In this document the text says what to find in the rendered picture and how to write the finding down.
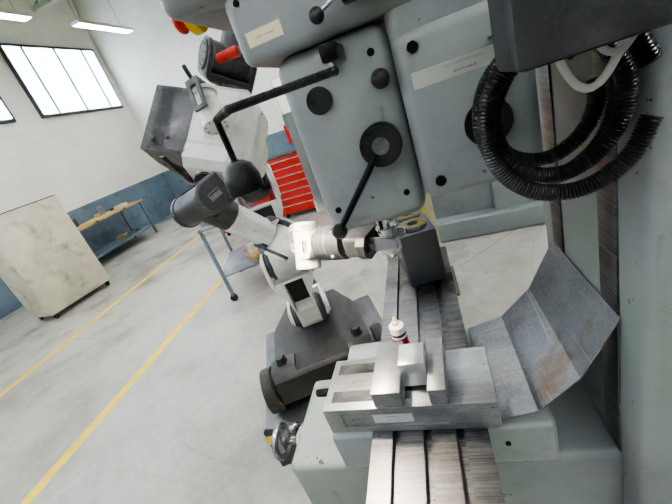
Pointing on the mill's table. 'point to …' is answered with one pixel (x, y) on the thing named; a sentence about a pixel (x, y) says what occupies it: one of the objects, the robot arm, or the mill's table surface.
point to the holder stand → (420, 249)
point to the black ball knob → (380, 78)
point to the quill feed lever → (375, 151)
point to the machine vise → (376, 418)
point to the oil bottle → (398, 331)
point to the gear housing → (296, 25)
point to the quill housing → (336, 171)
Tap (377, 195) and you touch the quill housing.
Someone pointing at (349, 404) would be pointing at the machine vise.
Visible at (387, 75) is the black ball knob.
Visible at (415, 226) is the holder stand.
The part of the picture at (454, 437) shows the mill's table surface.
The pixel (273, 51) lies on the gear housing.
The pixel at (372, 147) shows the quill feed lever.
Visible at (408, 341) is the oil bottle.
